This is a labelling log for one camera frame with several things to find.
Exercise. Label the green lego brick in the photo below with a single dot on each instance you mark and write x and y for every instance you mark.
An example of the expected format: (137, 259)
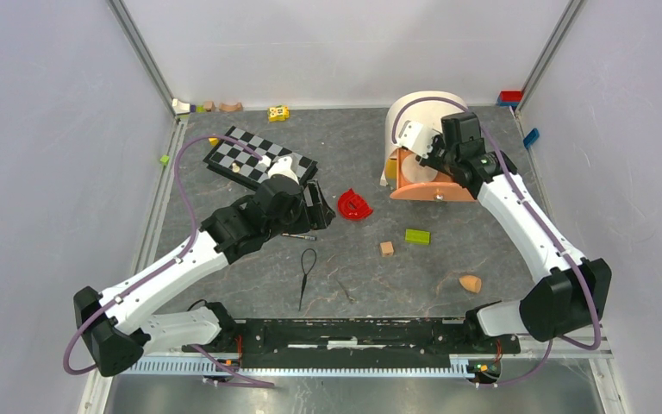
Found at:
(416, 236)

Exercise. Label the blue block by wall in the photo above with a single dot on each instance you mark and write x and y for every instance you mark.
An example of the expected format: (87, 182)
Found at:
(530, 138)

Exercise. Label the black white chessboard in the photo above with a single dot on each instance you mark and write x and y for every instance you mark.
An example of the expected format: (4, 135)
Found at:
(252, 173)

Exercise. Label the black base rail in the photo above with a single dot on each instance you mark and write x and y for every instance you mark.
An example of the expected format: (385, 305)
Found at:
(426, 342)

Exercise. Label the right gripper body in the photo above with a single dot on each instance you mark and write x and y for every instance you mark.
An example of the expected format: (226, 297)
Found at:
(435, 150)

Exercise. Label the orange makeup sponge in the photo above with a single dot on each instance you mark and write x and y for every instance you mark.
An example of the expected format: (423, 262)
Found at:
(471, 283)

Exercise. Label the wooden arch block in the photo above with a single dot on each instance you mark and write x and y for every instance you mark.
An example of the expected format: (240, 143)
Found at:
(230, 107)

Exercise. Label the white corner bracket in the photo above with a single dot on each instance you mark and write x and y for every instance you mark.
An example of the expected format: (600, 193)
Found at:
(180, 108)

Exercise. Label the yellow toy block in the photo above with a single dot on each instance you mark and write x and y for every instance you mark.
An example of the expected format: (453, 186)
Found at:
(279, 113)

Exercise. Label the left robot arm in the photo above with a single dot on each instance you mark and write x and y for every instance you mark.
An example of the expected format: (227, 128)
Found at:
(119, 325)

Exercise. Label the small wooden cube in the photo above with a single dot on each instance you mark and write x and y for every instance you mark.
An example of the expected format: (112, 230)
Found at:
(386, 248)

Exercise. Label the round pink powder compact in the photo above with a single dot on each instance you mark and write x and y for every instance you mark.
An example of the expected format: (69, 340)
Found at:
(415, 173)

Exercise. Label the round drawer organizer box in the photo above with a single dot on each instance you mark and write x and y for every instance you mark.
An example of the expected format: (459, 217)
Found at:
(427, 108)

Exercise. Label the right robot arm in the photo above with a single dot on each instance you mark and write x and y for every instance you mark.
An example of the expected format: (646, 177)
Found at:
(570, 291)

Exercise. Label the red plastic arch toy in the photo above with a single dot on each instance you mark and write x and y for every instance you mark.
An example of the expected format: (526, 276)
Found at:
(353, 207)

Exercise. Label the red blue blocks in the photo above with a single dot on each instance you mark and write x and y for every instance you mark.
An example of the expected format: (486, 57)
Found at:
(510, 98)

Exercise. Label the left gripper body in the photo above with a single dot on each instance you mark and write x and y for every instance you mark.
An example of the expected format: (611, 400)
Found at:
(296, 222)

